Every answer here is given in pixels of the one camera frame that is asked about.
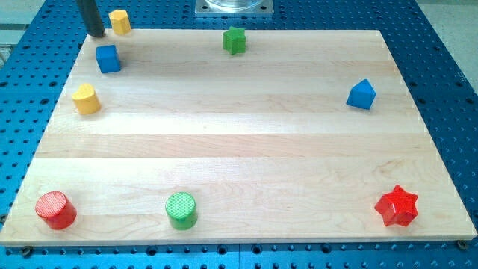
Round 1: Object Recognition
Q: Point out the blue cube block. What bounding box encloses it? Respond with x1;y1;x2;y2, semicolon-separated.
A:
96;45;121;73

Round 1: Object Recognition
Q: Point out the light wooden board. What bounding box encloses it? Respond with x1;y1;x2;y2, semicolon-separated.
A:
1;29;477;246

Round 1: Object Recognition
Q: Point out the green star block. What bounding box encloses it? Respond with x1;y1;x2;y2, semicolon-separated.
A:
223;26;246;55

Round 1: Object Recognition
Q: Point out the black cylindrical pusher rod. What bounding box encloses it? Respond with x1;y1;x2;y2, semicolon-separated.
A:
76;0;105;37

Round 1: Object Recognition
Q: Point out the yellow heart block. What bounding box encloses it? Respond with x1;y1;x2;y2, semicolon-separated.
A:
72;83;101;115

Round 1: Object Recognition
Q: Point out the red cylinder block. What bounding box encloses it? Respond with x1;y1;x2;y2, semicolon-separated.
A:
34;191;77;230

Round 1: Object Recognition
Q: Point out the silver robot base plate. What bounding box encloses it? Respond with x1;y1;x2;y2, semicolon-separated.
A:
195;0;274;15

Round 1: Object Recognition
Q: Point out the green cylinder block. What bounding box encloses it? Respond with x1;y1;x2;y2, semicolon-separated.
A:
165;192;198;230

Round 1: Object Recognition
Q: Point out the red star block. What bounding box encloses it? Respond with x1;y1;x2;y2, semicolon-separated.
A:
374;185;418;227

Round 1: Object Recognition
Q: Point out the yellow hexagon block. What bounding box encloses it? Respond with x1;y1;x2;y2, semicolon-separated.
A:
108;9;131;35

